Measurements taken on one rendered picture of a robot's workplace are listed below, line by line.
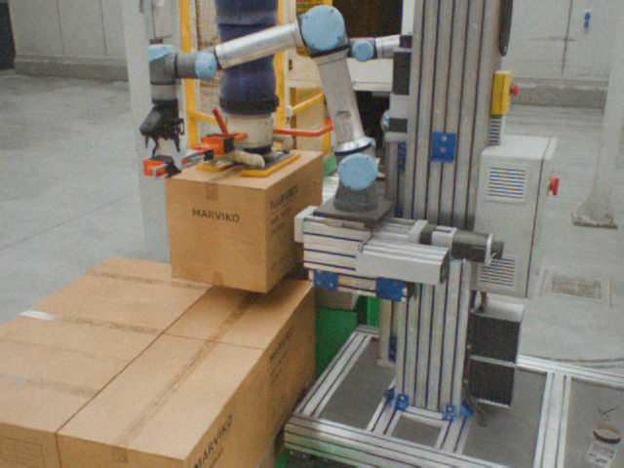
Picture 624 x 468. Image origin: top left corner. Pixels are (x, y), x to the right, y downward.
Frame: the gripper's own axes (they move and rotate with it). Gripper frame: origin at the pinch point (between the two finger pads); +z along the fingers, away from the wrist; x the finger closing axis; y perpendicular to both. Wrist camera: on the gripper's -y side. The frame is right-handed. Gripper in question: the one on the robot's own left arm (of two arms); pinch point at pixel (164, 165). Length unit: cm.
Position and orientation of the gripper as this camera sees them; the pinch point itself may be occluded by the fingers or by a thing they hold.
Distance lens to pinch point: 209.1
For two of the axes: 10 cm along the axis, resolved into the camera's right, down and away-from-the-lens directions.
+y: 3.5, -3.1, 8.8
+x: -9.4, -1.3, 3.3
